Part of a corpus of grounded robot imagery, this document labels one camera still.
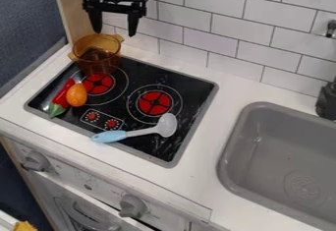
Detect tap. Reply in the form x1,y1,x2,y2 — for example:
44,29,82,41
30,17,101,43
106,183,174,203
314,19,336,122

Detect red toy pepper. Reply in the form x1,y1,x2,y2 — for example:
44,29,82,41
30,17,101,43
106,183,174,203
47,78,77,119

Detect orange toy egg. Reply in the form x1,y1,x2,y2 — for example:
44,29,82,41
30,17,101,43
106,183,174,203
65,83,89,108

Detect toy stove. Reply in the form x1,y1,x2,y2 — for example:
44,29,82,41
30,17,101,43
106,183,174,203
22,55,221,169

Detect orange measuring cup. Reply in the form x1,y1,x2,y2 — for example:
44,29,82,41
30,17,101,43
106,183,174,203
67,33,127,76

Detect grey spoon with blue handle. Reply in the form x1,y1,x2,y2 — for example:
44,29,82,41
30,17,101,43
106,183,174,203
90,112,179,144

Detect toy sink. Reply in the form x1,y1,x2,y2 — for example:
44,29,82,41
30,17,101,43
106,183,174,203
216,101,336,231

